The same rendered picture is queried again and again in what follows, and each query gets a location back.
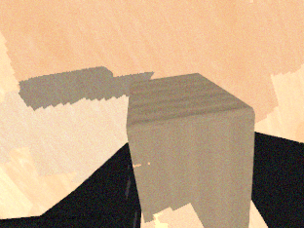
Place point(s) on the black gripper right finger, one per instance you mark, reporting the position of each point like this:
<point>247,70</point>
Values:
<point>278,180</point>

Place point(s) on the light wooden triangular block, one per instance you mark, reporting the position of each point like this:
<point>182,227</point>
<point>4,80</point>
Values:
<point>192,147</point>

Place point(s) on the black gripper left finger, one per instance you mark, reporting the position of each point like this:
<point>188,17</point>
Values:
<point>108,199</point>

